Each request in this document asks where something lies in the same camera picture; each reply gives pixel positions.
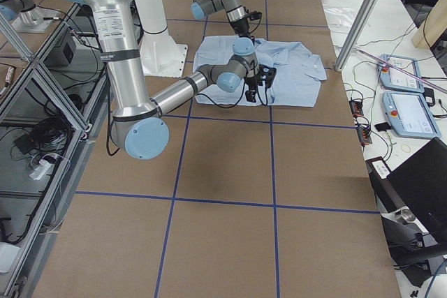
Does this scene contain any teach pendant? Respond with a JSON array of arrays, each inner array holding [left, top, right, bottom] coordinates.
[[382, 91, 441, 139], [378, 54, 424, 93]]

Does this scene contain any clear plastic bag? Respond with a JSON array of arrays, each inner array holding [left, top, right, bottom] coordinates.
[[323, 4, 356, 33]]

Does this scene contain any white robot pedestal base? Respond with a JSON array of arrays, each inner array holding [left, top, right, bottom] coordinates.
[[135, 0, 188, 77]]

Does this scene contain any light blue button shirt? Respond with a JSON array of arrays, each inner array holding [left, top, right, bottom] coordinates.
[[196, 38, 327, 107]]

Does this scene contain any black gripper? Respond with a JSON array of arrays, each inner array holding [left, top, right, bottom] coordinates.
[[230, 18, 251, 38], [244, 76, 263, 103]]

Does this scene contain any teach pendant far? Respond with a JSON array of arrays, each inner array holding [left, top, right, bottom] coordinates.
[[378, 54, 424, 93]]

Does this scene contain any aluminium frame post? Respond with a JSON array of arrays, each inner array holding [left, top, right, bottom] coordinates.
[[335, 0, 378, 72]]

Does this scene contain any black laptop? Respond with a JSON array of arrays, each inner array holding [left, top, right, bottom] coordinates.
[[388, 137, 446, 241]]

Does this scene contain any teach pendant near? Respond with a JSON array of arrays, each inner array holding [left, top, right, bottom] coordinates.
[[382, 91, 441, 139]]

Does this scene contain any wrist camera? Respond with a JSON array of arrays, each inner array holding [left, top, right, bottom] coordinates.
[[258, 65, 277, 88], [245, 10, 262, 21]]

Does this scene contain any brown paper table cover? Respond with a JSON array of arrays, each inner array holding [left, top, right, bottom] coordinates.
[[33, 0, 400, 297]]

